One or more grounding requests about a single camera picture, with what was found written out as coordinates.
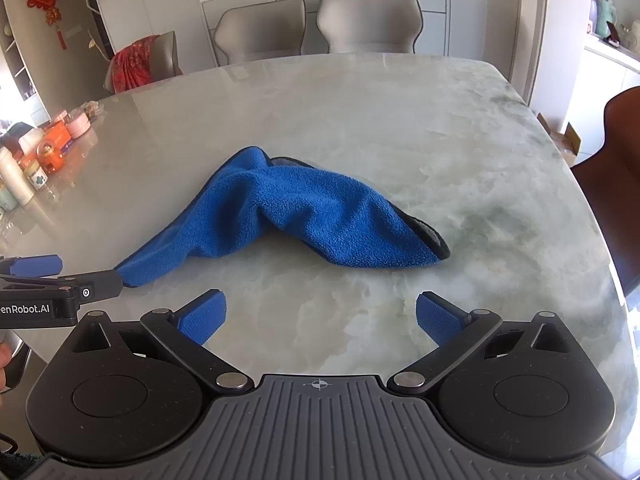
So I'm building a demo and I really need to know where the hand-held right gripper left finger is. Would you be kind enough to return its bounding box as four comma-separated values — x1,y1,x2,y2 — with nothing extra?
65,288,255,394

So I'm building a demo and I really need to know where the cardboard box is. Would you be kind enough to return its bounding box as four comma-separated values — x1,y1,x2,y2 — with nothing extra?
537,112,583,166

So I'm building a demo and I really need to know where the blue towel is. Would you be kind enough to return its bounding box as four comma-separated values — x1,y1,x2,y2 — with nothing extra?
114,146,451,289

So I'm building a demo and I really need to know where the white cylindrical bottle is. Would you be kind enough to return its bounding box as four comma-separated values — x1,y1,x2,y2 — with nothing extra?
0,146,35,206

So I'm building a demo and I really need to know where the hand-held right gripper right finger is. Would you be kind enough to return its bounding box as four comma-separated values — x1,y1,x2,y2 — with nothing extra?
387,290,576,395

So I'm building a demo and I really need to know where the orange box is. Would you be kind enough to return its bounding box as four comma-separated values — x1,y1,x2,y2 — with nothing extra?
42,122,72,153

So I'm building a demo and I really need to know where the pink round box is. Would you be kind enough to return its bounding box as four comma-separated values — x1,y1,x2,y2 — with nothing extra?
65,114,91,139

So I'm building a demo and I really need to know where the white side counter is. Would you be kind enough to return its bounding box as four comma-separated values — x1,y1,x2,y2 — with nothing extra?
582,35,640,161

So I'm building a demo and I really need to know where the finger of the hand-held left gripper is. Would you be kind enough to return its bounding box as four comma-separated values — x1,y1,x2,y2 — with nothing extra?
56,269,124,307
0,254,64,279

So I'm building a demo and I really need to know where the white box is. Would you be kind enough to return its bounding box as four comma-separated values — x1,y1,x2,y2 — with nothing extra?
5,127,46,154

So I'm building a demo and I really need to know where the white decorative branch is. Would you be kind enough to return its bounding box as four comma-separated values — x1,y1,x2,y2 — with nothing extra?
75,0,117,61

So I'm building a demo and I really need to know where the grey dining chair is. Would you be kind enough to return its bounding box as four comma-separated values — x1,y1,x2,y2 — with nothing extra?
316,0,425,55
214,0,307,67

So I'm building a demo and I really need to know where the grey chair with draped cloth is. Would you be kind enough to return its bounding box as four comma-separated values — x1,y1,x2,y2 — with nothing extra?
103,31,184,95

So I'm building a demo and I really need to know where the red patterned cloth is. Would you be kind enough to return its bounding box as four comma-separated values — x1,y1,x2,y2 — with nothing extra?
109,35,162,95

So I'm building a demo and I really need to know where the white shelf unit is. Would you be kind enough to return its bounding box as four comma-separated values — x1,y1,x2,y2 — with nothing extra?
0,10,51,127

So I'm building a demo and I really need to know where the orange toy container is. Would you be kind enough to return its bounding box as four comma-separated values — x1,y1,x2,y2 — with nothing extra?
37,141,64,174

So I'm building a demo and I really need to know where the small white patterned jar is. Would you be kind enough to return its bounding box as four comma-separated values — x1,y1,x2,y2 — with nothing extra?
24,160,48,190

